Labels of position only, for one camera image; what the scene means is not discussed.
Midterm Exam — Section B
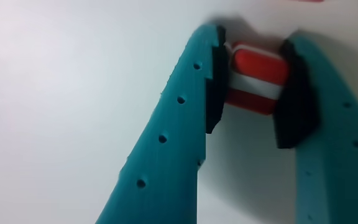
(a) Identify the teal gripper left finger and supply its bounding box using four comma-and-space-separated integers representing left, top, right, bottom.
95, 24, 230, 224

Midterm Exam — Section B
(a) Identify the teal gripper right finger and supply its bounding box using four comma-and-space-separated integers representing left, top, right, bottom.
273, 35, 358, 224

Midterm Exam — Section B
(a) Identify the red and white cube piece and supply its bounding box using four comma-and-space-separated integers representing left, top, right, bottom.
224, 41, 291, 116

